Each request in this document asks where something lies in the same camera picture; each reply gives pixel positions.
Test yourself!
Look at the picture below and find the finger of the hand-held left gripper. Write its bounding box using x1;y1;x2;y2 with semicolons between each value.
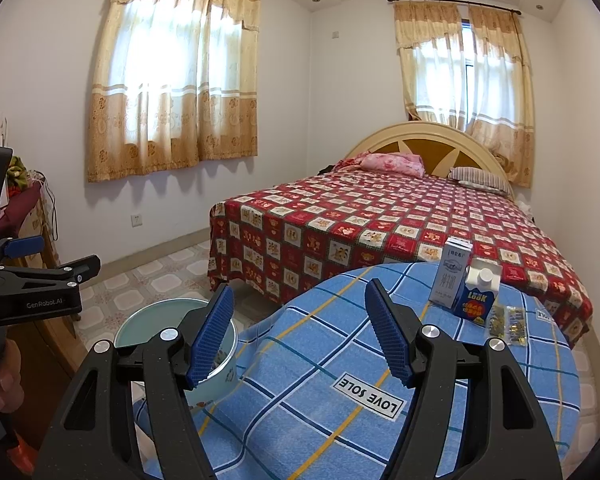
0;254;102;291
0;235;46;266

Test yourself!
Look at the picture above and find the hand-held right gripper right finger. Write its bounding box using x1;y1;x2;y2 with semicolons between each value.
364;277;563;480

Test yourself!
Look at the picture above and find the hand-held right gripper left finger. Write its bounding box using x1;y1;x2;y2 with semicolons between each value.
32;282;236;480

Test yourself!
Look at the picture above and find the light blue trash bin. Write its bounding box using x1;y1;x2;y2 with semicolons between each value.
114;298;238;408

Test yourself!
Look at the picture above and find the person's left hand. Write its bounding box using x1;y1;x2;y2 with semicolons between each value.
0;337;23;413

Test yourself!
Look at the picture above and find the green crumpled cloth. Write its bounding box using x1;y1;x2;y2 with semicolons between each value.
7;156;27;192

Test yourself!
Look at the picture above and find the dark red cloth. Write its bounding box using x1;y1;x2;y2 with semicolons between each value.
2;182;43;236

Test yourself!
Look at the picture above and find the wooden cabinet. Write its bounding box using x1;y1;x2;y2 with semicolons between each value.
0;180;88;376

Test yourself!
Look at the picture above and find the blue plaid tablecloth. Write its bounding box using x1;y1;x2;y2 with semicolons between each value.
132;261;582;480

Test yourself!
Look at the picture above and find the tall white carton box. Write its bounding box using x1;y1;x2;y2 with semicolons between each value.
428;238;468;307

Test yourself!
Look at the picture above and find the blue milk carton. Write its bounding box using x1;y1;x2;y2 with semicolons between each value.
452;257;501;328

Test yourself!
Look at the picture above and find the bed with red patterned cover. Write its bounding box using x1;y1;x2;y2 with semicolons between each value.
207;169;595;351

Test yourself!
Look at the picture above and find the clear snack packet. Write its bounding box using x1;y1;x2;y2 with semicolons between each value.
485;302;528;347

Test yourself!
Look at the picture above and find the wide beige floral curtain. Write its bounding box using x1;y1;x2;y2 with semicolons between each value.
85;0;261;184

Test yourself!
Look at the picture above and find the pink pillow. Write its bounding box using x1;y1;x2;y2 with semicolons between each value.
356;152;426;177

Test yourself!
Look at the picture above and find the striped pillow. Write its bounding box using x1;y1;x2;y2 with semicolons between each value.
448;166;513;196

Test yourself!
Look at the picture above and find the cream wooden headboard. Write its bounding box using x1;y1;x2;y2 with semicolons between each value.
342;121;515;196

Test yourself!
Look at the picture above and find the narrow beige floral curtain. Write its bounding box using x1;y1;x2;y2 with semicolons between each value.
392;1;536;189

